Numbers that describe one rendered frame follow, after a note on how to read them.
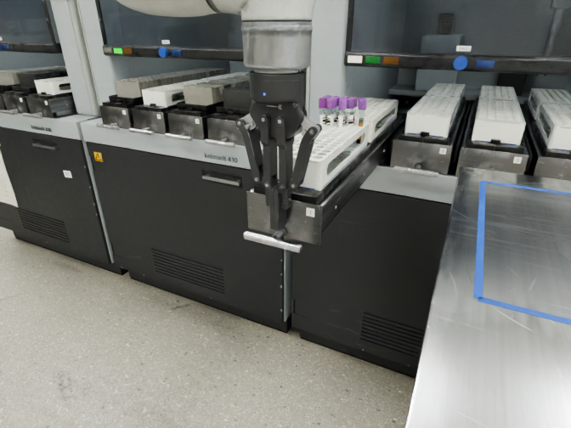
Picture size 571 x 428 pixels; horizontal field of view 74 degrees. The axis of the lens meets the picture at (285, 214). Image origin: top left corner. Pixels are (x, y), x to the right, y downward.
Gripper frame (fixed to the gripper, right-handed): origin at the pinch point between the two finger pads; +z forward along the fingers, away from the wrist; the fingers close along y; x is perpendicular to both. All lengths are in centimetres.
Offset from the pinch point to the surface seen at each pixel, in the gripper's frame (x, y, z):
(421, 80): -114, -4, -7
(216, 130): -45, 44, 2
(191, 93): -52, 58, -6
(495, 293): 12.4, -30.2, -2.1
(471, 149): -45, -26, -1
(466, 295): 14.1, -27.6, -2.1
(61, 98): -50, 120, 0
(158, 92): -49, 68, -6
